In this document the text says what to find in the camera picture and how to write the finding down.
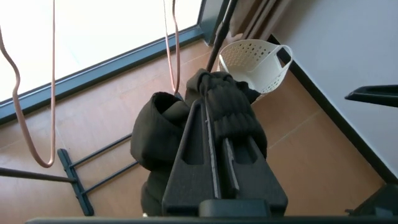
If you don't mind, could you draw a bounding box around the black clothes rack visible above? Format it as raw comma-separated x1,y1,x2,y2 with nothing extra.
0,0,239,217

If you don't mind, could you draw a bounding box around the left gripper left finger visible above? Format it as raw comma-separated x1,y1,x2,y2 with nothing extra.
161,99,222,218

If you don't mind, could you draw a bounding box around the brown curtain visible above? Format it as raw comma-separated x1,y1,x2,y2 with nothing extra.
229,0,293,41

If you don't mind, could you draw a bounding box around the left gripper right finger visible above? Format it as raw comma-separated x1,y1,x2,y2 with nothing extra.
221,136,289,218

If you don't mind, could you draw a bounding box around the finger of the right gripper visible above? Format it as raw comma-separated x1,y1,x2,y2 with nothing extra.
345,183,398,218
344,85,398,108

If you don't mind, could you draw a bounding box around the pink clothes hanger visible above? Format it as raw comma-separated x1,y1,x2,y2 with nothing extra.
0,0,57,169
162,0,182,95

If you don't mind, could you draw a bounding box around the white laundry basket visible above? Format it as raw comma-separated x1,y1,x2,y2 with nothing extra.
216,39,294,96

